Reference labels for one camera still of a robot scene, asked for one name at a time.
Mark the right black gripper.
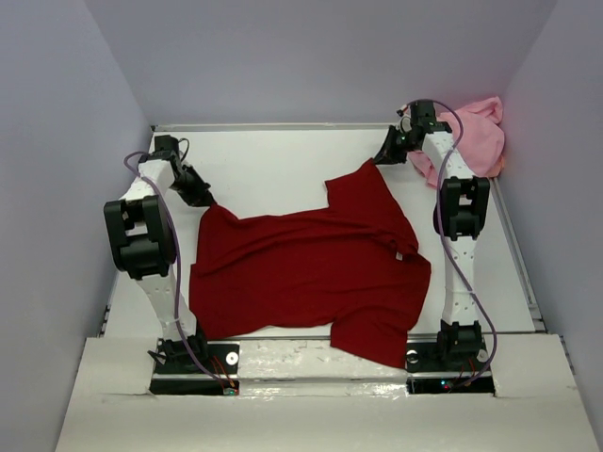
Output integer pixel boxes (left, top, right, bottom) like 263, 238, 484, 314
371, 125, 418, 165

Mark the red t shirt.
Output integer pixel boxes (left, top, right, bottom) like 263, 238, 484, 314
188, 161, 432, 368

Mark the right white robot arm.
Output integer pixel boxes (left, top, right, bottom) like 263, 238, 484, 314
373, 99, 490, 374

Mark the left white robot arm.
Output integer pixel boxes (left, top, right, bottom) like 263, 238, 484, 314
104, 135, 220, 380

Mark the metal rail at front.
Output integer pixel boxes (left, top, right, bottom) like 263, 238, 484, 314
155, 332, 444, 342

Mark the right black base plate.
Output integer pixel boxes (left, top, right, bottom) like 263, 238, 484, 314
405, 340, 495, 395

